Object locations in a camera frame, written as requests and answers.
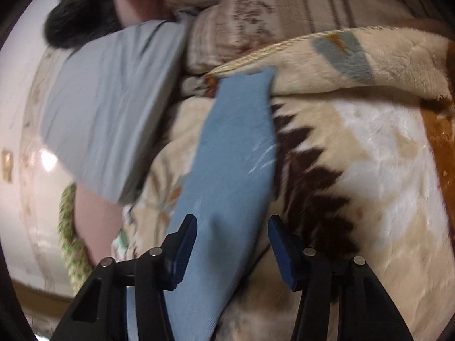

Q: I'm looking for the blue knit sweater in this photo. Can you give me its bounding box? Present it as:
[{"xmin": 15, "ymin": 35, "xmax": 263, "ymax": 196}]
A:
[{"xmin": 126, "ymin": 66, "xmax": 278, "ymax": 341}]

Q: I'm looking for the green checkered pillow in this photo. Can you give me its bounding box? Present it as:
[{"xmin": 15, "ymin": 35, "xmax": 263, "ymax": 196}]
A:
[{"xmin": 58, "ymin": 182, "xmax": 93, "ymax": 295}]

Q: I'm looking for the pink bed sheet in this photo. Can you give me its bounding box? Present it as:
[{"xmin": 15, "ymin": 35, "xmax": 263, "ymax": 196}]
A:
[{"xmin": 73, "ymin": 184, "xmax": 123, "ymax": 266}]

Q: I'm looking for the beige leaf pattern blanket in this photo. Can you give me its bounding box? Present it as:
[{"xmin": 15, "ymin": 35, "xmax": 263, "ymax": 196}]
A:
[{"xmin": 113, "ymin": 27, "xmax": 454, "ymax": 340}]

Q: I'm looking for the grey folded cloth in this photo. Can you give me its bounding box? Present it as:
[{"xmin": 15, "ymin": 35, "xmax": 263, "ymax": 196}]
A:
[{"xmin": 40, "ymin": 10, "xmax": 194, "ymax": 204}]

